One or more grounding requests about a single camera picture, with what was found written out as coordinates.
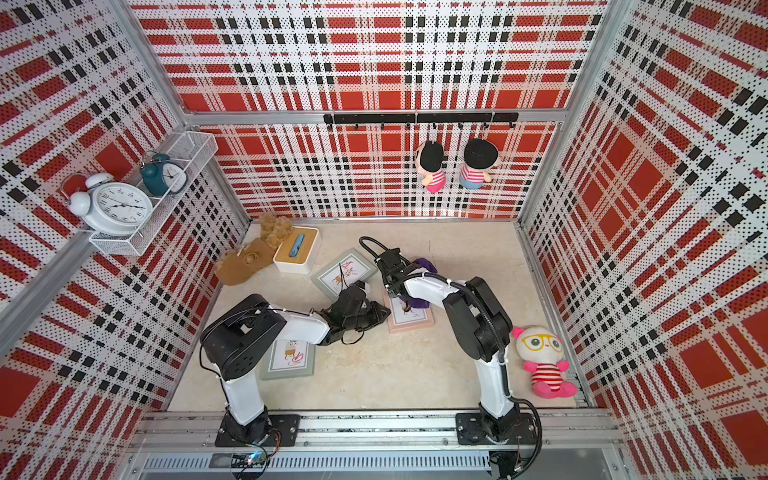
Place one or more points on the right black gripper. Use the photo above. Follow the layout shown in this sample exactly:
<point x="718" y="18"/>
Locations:
<point x="391" y="293"/>

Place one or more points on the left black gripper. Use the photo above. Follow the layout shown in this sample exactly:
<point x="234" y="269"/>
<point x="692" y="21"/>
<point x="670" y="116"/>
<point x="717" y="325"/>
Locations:
<point x="375" y="309"/>

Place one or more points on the purple microfiber cloth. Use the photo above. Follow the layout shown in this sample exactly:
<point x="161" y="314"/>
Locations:
<point x="421" y="292"/>

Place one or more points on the green frame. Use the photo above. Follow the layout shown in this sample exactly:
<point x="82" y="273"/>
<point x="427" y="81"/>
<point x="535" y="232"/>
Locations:
<point x="348" y="268"/>

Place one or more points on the pink picture frame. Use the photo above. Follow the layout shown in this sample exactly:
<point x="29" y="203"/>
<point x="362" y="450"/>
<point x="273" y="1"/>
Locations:
<point x="404" y="318"/>

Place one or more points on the pink object behind right arm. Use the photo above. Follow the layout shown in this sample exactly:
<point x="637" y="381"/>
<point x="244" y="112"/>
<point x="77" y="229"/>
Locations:
<point x="543" y="356"/>

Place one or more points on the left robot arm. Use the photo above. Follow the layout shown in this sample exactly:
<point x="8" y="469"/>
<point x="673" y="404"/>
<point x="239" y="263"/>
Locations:
<point x="236" y="342"/>

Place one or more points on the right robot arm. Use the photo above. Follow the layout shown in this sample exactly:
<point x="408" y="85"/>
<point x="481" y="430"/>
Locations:
<point x="482" y="329"/>

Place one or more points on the white box wooden lid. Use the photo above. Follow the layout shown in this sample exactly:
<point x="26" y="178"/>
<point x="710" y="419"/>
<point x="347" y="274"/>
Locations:
<point x="303" y="264"/>

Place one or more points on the blue object on box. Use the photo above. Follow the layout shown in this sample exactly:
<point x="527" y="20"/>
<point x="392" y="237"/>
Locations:
<point x="296" y="247"/>

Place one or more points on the doll pink striped shirt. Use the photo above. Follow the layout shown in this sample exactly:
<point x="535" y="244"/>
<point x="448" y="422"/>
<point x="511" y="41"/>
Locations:
<point x="429" y="163"/>

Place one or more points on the brown plush toy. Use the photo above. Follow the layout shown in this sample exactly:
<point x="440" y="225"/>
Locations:
<point x="238" y="265"/>

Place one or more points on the doll blue pants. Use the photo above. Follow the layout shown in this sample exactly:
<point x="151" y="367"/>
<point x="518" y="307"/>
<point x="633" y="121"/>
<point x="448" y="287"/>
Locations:
<point x="479" y="157"/>

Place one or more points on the green circuit board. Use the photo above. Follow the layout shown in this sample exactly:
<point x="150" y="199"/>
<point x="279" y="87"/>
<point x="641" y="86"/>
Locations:
<point x="247" y="461"/>

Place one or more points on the teal alarm clock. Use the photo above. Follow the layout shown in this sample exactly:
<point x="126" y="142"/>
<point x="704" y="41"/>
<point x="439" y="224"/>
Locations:
<point x="161" y="176"/>

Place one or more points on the white alarm clock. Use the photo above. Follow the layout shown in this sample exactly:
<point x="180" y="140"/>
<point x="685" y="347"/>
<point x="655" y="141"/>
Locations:
<point x="110" y="207"/>

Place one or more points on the green frame near arm base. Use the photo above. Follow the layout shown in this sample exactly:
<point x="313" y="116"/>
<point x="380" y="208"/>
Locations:
<point x="288" y="359"/>

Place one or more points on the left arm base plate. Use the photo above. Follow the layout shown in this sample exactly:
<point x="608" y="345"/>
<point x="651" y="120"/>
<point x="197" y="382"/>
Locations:
<point x="265" y="430"/>

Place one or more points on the black hook rail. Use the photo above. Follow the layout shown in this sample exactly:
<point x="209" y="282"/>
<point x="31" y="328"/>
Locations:
<point x="356" y="120"/>

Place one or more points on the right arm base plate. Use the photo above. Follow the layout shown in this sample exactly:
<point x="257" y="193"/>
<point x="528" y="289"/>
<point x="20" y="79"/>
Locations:
<point x="480" y="428"/>

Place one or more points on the aluminium front rail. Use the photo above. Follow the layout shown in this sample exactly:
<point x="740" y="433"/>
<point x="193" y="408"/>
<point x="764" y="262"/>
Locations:
<point x="352" y="430"/>

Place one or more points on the white wire shelf basket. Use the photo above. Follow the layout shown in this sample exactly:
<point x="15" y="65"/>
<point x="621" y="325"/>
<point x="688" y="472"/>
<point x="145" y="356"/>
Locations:
<point x="192" y="150"/>

